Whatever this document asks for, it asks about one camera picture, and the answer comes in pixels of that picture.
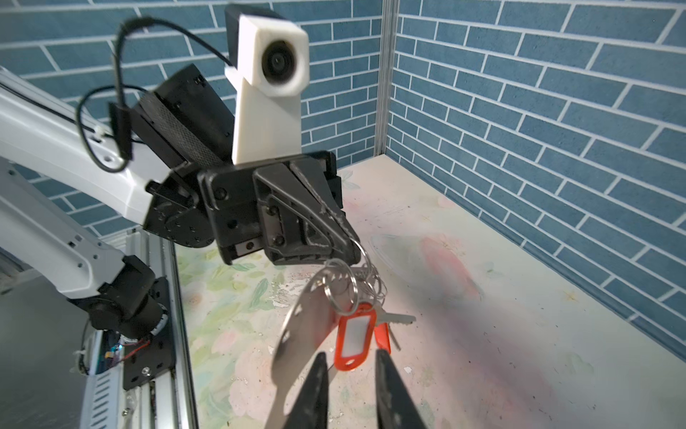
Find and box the silver keyring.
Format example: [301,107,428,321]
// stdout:
[351,239,388,307]
[321,269,359,316]

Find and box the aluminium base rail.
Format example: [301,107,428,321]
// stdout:
[77,227,199,429]

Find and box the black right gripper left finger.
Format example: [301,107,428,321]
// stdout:
[283,352,329,429]

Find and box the silver keyring on strip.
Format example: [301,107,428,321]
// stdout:
[351,239,388,307]

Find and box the aluminium corner post right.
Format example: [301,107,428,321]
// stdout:
[373,0,399,157]

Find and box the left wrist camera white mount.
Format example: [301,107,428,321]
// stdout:
[224,4,310,164]

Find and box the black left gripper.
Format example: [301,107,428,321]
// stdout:
[198,151,361,266]

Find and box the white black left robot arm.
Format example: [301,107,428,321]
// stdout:
[1,67,361,342]

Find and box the key with red tag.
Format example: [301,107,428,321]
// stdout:
[373,305,416,354]

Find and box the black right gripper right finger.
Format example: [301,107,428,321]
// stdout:
[374,350,426,429]

